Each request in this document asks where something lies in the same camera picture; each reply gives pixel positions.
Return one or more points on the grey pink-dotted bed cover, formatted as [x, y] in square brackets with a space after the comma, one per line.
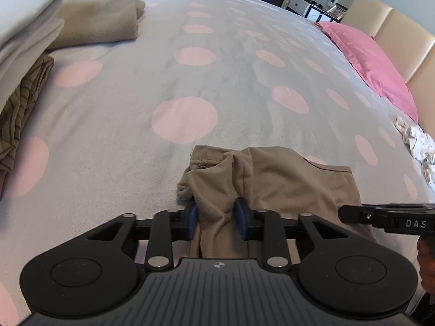
[114, 126]

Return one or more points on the beige folded blanket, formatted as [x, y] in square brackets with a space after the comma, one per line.
[97, 21]

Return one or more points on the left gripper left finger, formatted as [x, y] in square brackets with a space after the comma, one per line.
[102, 268]

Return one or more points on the brown t-shirt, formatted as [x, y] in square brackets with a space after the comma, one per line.
[270, 178]

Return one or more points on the light folded sheets stack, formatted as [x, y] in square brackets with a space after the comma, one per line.
[28, 27]

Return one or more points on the white crumpled cloth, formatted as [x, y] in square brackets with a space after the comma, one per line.
[421, 146]

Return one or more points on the person right hand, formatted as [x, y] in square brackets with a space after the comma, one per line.
[427, 265]

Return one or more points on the pink pillow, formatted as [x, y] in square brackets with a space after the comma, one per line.
[372, 65]

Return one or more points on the brown striped folded garment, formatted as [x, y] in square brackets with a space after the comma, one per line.
[16, 111]

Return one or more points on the white bedside shelf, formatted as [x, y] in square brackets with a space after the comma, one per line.
[315, 12]

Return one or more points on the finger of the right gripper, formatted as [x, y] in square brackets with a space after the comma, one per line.
[375, 215]

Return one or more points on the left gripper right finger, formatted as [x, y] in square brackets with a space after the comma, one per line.
[338, 270]

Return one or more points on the beige padded headboard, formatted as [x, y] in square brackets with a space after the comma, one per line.
[409, 46]

